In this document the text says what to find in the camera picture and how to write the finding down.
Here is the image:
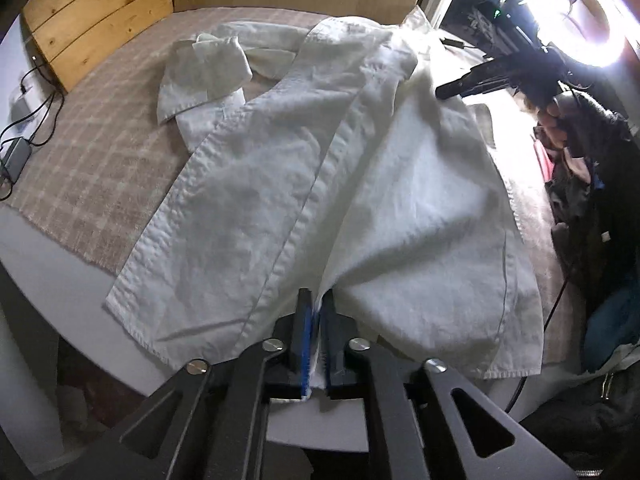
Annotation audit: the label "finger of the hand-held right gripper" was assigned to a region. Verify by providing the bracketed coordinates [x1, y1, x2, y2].
[440, 56, 521, 92]
[436, 73, 521, 101]

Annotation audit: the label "pink cloth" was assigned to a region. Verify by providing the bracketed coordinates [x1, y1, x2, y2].
[532, 137, 556, 181]

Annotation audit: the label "white shirt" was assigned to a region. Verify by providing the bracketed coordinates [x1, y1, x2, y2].
[104, 16, 546, 401]

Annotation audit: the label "person's black jacket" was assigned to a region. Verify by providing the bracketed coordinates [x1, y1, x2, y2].
[515, 340, 640, 480]

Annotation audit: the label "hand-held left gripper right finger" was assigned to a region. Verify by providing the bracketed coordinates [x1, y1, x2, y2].
[320, 290, 576, 480]

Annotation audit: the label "pile of dark clothes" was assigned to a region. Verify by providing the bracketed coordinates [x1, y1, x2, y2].
[530, 135, 611, 241]

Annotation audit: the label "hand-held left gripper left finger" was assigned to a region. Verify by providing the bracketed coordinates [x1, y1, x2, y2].
[107, 287, 316, 480]

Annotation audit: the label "black adapter cables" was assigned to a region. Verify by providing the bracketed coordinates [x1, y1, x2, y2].
[0, 57, 66, 201]

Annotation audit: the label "grey power adapter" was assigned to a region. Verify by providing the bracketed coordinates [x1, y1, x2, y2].
[0, 137, 33, 183]

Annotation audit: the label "ring light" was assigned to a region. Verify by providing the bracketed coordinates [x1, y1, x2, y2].
[545, 0, 633, 68]

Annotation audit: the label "person's right hand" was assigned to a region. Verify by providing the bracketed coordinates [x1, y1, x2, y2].
[530, 92, 581, 153]

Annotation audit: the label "beige plaid table cloth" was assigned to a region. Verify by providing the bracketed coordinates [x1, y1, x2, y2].
[0, 7, 591, 366]

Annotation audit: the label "pine wood board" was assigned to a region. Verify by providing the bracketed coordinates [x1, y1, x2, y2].
[22, 0, 176, 93]

